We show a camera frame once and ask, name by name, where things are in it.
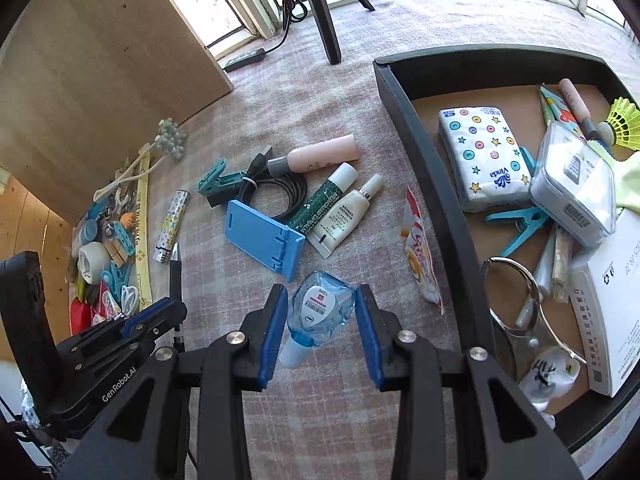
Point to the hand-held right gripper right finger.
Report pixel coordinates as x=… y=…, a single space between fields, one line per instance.
x=367 y=335

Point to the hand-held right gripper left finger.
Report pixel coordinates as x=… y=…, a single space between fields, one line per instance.
x=272 y=330

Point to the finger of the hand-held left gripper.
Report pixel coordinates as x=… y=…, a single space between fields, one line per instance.
x=145 y=344
x=145 y=317

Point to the coffee creamer sachet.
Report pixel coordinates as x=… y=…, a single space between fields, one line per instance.
x=420 y=255
x=107 y=302

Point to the eye drop blister pack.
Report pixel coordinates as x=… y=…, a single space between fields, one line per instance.
x=317 y=310

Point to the red pouch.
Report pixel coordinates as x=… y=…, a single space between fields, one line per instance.
x=80 y=315

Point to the long yellow chopstick packet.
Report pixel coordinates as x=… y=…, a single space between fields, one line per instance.
x=142 y=220

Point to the black storage tray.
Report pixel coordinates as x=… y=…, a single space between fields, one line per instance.
x=435 y=170

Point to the teal clothespin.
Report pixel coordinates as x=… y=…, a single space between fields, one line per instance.
x=525 y=222
x=212 y=177
x=527 y=160

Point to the clear plastic box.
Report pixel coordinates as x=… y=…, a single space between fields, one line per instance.
x=570 y=195

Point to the light green cloth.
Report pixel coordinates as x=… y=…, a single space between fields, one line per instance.
x=627 y=185

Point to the pink tube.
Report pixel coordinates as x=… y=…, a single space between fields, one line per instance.
x=572 y=100

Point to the blue clothespin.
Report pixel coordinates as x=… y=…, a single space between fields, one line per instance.
x=115 y=282
x=124 y=237

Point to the black pen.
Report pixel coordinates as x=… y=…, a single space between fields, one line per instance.
x=175 y=280

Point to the wooden clothespin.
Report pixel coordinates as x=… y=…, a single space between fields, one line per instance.
x=119 y=252

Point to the white round device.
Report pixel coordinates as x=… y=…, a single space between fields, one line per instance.
x=92 y=260

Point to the white patterned lighter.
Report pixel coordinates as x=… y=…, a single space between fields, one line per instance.
x=172 y=225

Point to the blue phone stand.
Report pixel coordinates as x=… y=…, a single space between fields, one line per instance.
x=255 y=232

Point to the bunch of metal keyrings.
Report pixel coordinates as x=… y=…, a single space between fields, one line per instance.
x=114 y=205

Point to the green glitter tube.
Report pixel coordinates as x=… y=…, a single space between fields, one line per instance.
x=315 y=205

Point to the white grey-ball massage roller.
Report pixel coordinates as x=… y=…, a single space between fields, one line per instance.
x=170 y=140

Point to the pink bottle grey cap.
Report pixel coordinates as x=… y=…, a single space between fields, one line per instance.
x=325 y=155

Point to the white printed plastic bag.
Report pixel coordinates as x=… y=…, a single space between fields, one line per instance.
x=550 y=375

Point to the clear wrapped cutlery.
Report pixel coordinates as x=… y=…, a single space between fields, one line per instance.
x=560 y=265

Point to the white patterned tissue pack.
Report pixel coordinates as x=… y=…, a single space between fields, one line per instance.
x=480 y=155

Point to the pink plaid blanket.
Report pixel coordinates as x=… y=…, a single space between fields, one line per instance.
x=300 y=110

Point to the white cardboard box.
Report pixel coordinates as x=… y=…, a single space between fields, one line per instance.
x=615 y=310

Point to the wooden cabinet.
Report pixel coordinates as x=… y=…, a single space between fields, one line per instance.
x=100 y=60

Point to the black power strip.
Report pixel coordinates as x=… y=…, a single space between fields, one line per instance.
x=245 y=59

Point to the black tripod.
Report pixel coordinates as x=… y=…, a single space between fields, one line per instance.
x=325 y=20

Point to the yellow shuttlecock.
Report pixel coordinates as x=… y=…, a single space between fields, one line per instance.
x=625 y=122

